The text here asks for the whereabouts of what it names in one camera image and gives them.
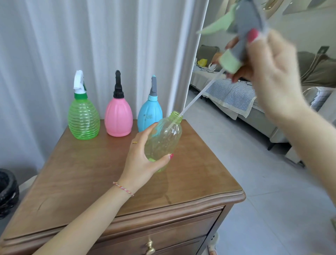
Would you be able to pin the blue checked cloth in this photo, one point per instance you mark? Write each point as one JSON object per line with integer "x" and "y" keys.
{"x": 231, "y": 97}

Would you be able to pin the brass drawer knob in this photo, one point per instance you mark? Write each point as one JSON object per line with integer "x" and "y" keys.
{"x": 150, "y": 247}

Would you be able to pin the person's right forearm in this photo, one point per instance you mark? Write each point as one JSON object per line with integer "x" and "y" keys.
{"x": 312, "y": 141}

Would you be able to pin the brown cushion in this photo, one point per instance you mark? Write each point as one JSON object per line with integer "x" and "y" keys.
{"x": 320, "y": 71}

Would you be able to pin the person's left hand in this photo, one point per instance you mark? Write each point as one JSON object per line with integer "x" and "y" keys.
{"x": 136, "y": 163}

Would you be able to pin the blue spray bottle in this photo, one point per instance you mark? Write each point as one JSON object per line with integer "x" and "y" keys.
{"x": 148, "y": 115}

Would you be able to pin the brown wooden drawer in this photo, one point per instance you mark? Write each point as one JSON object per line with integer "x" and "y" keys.
{"x": 173, "y": 231}

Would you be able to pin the person's right hand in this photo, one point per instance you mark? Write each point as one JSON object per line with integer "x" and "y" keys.
{"x": 278, "y": 76}

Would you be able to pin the yellow bag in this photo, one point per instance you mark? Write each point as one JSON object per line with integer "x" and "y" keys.
{"x": 202, "y": 62}

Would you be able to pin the person's left forearm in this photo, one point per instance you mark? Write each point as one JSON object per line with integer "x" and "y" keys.
{"x": 86, "y": 223}

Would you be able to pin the brown wooden cabinet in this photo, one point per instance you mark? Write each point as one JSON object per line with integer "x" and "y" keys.
{"x": 78, "y": 181}

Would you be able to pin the white slipper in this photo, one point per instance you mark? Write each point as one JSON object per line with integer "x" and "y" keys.
{"x": 213, "y": 245}

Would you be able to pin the clear green plastic bottle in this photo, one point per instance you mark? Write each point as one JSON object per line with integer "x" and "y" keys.
{"x": 168, "y": 136}

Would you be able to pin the striped white pillow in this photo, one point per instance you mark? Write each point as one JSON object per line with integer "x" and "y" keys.
{"x": 321, "y": 97}

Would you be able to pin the grey sofa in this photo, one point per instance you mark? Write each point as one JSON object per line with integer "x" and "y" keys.
{"x": 262, "y": 123}

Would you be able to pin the black waste bin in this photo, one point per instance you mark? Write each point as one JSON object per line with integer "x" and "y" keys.
{"x": 7, "y": 191}

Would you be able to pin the grey green spray head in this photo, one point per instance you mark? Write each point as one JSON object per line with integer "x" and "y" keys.
{"x": 245, "y": 21}

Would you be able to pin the person's left thumb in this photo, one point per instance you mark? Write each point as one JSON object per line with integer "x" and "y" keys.
{"x": 163, "y": 163}

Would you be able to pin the grey cushion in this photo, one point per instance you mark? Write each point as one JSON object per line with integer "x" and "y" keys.
{"x": 207, "y": 52}

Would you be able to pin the green ribbed spray bottle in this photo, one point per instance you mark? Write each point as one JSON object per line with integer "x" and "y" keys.
{"x": 84, "y": 118}

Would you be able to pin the pink spray bottle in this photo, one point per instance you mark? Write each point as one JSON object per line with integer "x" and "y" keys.
{"x": 118, "y": 118}

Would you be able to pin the white curtain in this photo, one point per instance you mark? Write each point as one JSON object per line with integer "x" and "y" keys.
{"x": 52, "y": 52}

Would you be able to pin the person's right thumb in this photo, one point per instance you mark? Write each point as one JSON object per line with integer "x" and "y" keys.
{"x": 258, "y": 44}

